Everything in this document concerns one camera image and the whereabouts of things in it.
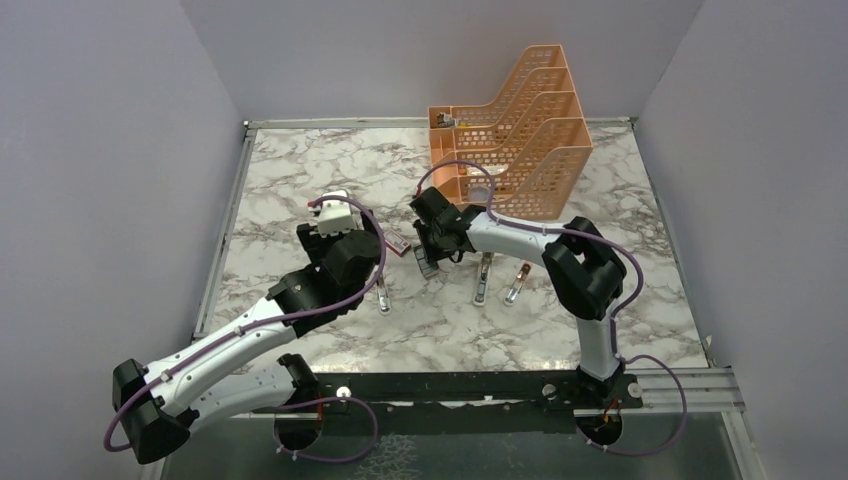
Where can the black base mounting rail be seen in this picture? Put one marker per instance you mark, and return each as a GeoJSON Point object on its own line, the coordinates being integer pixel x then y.
{"type": "Point", "coordinates": [452, 403]}

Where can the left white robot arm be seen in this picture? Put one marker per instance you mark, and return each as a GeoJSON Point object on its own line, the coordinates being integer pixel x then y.
{"type": "Point", "coordinates": [158, 406]}

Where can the clear tape roll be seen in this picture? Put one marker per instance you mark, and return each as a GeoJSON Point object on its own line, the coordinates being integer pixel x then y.
{"type": "Point", "coordinates": [478, 193]}

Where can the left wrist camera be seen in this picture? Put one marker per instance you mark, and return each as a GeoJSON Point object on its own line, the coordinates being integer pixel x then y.
{"type": "Point", "coordinates": [333, 217]}

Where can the red white staple box sleeve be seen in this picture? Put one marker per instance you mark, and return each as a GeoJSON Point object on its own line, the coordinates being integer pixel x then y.
{"type": "Point", "coordinates": [396, 243]}

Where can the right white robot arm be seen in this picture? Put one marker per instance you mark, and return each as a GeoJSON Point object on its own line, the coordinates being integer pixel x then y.
{"type": "Point", "coordinates": [585, 272]}

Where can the binder clips in organizer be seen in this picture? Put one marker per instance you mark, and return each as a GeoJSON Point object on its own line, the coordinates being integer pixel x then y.
{"type": "Point", "coordinates": [445, 120]}

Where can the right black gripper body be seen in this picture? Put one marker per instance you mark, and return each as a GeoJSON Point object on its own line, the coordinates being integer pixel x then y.
{"type": "Point", "coordinates": [434, 248]}

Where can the orange plastic file organizer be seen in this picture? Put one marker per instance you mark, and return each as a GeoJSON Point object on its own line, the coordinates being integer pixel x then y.
{"type": "Point", "coordinates": [535, 126]}

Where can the clear packet in organizer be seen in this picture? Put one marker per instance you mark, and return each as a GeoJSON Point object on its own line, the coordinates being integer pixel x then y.
{"type": "Point", "coordinates": [492, 170]}

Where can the pink stapler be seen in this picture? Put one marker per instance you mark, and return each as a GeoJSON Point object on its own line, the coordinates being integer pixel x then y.
{"type": "Point", "coordinates": [518, 284]}

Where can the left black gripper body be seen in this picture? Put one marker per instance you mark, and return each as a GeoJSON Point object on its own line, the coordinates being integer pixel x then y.
{"type": "Point", "coordinates": [318, 246]}

